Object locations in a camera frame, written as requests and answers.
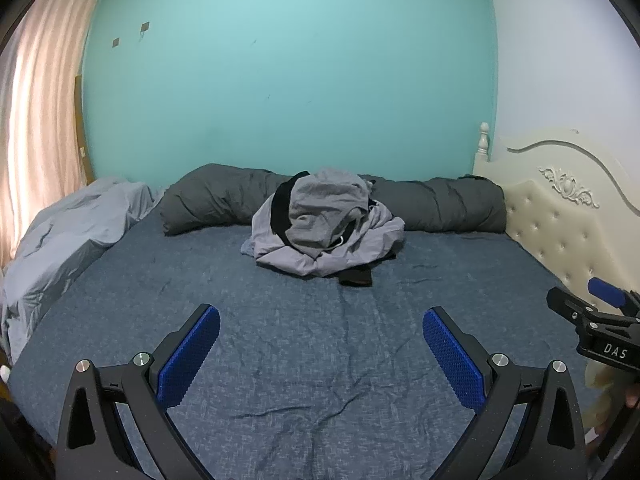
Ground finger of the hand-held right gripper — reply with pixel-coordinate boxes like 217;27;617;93
546;286;601;326
587;277;640;311

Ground black sweater with white collar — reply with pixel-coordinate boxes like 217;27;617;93
271;171;312;247

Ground light grey blanket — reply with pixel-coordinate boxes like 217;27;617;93
0;176;167;367

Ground pink curtain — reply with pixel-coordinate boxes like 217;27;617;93
0;0;110;271

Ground dark grey rolled duvet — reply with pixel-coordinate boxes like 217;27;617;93
160;163;509;236

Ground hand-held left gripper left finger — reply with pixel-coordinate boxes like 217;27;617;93
56;303;221;480

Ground grey sweater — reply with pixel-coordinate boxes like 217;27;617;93
280;167;374;256

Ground lilac hoodie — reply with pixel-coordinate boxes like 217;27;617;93
241;199;406;278

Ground wooden window frame strip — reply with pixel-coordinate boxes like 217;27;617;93
74;74;97;187

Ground cream tufted headboard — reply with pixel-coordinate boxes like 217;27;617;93
472;121;640;311

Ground bed with blue sheet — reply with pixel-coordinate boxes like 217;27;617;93
7;215;603;480

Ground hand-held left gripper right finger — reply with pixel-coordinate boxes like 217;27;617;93
422;306;588;480

